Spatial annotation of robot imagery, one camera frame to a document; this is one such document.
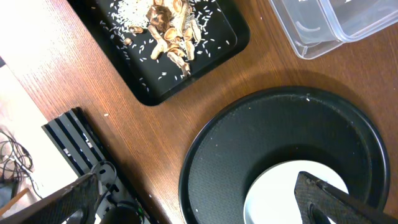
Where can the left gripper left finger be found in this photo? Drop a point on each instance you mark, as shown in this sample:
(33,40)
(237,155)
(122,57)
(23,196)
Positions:
(74,203)

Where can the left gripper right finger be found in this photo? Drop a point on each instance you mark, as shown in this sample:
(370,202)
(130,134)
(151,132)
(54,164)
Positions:
(320,202)

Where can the grey plate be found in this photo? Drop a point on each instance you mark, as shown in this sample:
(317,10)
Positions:
(271,198)

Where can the food scraps and rice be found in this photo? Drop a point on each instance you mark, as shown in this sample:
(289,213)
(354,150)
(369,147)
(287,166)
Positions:
(171,23)

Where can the round black tray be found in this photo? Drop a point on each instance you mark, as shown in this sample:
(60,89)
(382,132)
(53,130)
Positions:
(272,126)

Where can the black rectangular bin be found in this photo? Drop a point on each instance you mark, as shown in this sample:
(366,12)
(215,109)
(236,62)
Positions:
(224,34)

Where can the clear plastic bin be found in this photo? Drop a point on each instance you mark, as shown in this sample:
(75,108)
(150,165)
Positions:
(316,27)

